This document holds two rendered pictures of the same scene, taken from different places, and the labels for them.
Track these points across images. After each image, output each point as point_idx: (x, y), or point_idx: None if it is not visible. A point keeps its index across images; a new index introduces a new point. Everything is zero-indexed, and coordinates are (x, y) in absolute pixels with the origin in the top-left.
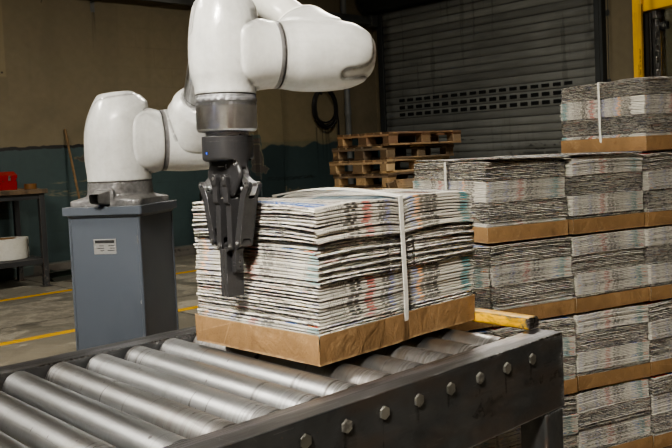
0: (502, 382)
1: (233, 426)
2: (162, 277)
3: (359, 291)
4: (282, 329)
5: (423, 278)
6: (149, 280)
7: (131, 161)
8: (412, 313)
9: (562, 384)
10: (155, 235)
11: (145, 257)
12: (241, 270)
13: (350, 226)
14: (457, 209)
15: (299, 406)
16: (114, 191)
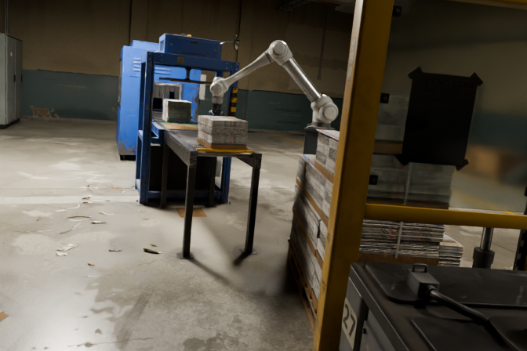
0: (185, 153)
1: (180, 139)
2: (314, 151)
3: (201, 132)
4: None
5: (206, 135)
6: (307, 150)
7: (313, 116)
8: (204, 141)
9: (189, 162)
10: (314, 139)
11: (307, 142)
12: None
13: (200, 120)
14: (210, 123)
15: (182, 140)
16: (311, 124)
